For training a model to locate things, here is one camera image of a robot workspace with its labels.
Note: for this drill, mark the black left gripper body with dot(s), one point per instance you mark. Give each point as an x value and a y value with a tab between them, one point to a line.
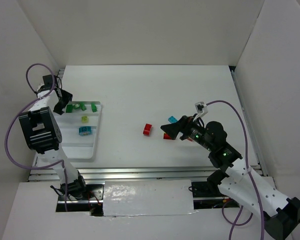
63	99

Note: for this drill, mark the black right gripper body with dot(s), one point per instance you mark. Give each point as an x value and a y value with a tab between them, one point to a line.
184	127

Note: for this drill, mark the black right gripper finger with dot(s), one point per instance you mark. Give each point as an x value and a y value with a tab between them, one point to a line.
176	128
184	137

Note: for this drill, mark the green tree lego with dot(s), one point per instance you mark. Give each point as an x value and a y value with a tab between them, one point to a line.
82	106

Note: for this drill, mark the lime green lego brick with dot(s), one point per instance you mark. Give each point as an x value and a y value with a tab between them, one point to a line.
84	119

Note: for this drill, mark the dark green lego brick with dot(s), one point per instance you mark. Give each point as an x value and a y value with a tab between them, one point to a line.
93	108

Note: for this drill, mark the round teal lego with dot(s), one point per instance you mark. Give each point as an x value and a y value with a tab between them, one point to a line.
85	130

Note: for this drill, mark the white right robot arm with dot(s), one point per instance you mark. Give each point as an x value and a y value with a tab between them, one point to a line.
279	214

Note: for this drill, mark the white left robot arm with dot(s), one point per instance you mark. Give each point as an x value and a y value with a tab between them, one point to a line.
43	135

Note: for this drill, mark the red half-round lego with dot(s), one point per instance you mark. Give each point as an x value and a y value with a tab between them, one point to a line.
167	137

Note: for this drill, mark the teal long lego brick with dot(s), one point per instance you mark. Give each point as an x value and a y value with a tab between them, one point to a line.
172	120

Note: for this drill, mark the red flower lego brick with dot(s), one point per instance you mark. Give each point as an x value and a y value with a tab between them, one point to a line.
147	129

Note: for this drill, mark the white compartment tray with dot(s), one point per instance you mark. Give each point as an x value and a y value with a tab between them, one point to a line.
80	150

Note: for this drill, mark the white taped panel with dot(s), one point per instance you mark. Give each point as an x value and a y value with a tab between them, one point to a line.
147	198

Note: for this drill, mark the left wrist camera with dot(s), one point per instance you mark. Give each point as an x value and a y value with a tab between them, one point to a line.
48	80

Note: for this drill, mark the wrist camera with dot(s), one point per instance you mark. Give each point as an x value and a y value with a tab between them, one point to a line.
48	80
201	109

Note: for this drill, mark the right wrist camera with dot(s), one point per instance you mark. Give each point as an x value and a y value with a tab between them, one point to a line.
201	109

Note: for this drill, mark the aluminium rail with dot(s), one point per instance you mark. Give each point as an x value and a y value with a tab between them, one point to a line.
157	173

